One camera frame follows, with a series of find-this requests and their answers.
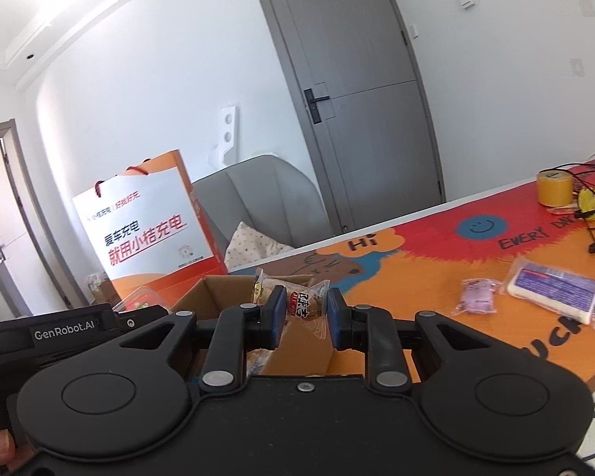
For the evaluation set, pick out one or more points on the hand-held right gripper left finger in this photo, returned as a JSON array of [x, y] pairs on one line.
[[279, 315]]

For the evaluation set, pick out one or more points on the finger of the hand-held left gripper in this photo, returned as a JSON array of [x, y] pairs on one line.
[[139, 318]]

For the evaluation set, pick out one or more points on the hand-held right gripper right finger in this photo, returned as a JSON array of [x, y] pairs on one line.
[[335, 317]]

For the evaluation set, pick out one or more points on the clear orange striped packet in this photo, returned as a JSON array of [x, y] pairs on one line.
[[141, 300]]

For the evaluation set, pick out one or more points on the clear biscuit packet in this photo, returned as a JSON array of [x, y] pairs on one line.
[[302, 305]]

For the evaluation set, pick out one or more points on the brown cardboard box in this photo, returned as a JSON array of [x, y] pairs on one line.
[[218, 292]]

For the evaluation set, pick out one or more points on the pale plastic bag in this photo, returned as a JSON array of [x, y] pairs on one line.
[[96, 287]]

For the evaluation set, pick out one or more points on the pale dotted cushion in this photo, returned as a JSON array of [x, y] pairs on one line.
[[253, 248]]

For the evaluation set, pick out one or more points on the orange and white paper bag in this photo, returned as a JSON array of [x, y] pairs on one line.
[[144, 228]]

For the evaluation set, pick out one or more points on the grey upholstered chair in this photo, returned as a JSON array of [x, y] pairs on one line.
[[272, 193]]

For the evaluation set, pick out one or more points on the pink snack packet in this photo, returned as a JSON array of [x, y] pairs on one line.
[[478, 295]]

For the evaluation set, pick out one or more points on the pale wooden door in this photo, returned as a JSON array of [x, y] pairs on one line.
[[0, 198]]

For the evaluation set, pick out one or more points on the grey door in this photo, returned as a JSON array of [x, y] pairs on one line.
[[357, 109]]

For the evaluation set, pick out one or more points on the long white purple-label packet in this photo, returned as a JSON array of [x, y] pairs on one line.
[[555, 290]]

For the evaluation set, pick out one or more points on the yellow tape roll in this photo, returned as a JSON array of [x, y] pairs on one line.
[[554, 187]]

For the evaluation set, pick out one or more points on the yellow toy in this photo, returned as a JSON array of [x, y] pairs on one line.
[[590, 203]]

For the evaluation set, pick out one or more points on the white wall bracket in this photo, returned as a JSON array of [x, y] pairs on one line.
[[229, 131]]

